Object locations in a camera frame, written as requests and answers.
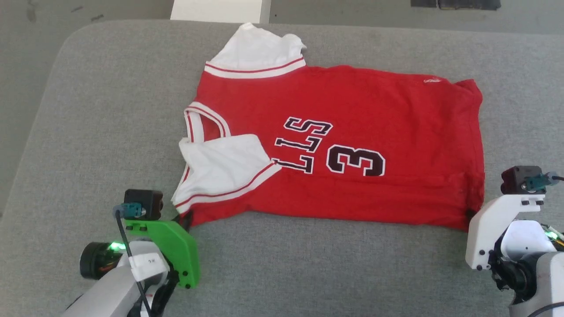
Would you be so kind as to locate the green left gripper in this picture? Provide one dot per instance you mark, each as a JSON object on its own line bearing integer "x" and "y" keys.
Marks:
{"x": 176, "y": 246}

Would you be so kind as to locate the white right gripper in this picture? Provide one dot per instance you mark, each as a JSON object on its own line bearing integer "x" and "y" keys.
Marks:
{"x": 489, "y": 229}

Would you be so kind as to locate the red and white jersey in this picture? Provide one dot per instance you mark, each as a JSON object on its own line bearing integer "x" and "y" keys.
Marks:
{"x": 374, "y": 114}

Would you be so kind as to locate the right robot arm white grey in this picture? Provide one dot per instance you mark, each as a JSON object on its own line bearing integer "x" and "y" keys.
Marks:
{"x": 537, "y": 273}

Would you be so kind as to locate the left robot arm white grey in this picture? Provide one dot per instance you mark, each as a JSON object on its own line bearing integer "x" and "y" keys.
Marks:
{"x": 110, "y": 286}

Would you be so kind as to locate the grey fabric sofa cushion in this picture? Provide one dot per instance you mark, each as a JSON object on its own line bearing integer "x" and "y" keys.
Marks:
{"x": 88, "y": 132}

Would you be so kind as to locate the white box table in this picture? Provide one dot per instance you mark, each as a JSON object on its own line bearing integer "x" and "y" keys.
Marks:
{"x": 220, "y": 9}

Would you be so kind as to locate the small black floor mat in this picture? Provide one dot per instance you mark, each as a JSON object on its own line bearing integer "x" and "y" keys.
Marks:
{"x": 424, "y": 3}

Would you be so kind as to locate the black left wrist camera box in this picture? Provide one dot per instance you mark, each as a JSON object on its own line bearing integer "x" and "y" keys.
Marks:
{"x": 145, "y": 202}

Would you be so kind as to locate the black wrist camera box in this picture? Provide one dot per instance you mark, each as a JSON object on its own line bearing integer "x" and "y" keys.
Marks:
{"x": 145, "y": 202}
{"x": 515, "y": 180}

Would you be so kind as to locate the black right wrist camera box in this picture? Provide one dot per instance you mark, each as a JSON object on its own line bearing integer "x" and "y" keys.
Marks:
{"x": 515, "y": 180}

